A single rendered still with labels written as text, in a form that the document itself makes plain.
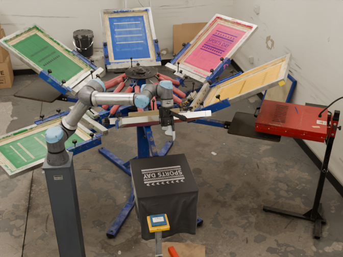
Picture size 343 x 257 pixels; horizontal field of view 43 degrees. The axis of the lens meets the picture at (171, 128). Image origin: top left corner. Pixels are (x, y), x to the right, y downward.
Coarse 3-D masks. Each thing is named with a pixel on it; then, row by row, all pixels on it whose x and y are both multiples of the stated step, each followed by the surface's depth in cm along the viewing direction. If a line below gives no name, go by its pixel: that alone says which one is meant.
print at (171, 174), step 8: (152, 168) 329; (160, 168) 330; (168, 168) 330; (176, 168) 330; (144, 176) 320; (152, 176) 321; (160, 176) 321; (168, 176) 321; (176, 176) 321; (152, 184) 313; (160, 184) 313
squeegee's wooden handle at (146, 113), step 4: (176, 108) 339; (132, 112) 333; (136, 112) 333; (140, 112) 334; (144, 112) 334; (148, 112) 335; (152, 112) 335; (156, 112) 336; (176, 112) 338; (132, 116) 332; (136, 116) 333; (140, 116) 333
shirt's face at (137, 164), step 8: (136, 160) 339; (144, 160) 339; (152, 160) 339; (160, 160) 339; (168, 160) 339; (176, 160) 339; (184, 160) 339; (136, 168) 329; (144, 168) 329; (184, 168) 330; (136, 176) 320; (184, 176) 321; (192, 176) 321; (136, 184) 313; (144, 184) 313; (168, 184) 313; (176, 184) 313; (184, 184) 313; (192, 184) 313; (144, 192) 305; (152, 192) 305; (160, 192) 305; (168, 192) 305; (176, 192) 305
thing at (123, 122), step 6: (180, 114) 279; (186, 114) 280; (192, 114) 280; (198, 114) 281; (204, 114) 282; (210, 114) 282; (120, 120) 286; (126, 120) 273; (132, 120) 273; (138, 120) 274; (144, 120) 275; (150, 120) 275; (156, 120) 276; (120, 126) 317
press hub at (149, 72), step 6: (138, 66) 411; (144, 66) 411; (126, 72) 398; (132, 72) 398; (138, 72) 396; (144, 72) 397; (150, 72) 398; (156, 72) 399; (132, 78) 388; (138, 78) 387; (144, 78) 387; (138, 84) 402; (132, 108) 401; (150, 108) 402; (138, 126) 424; (138, 132) 427; (138, 138) 431; (144, 138) 429; (138, 144) 435; (144, 144) 433; (138, 150) 439; (144, 150) 437; (138, 156) 443; (144, 156) 440; (150, 156) 449
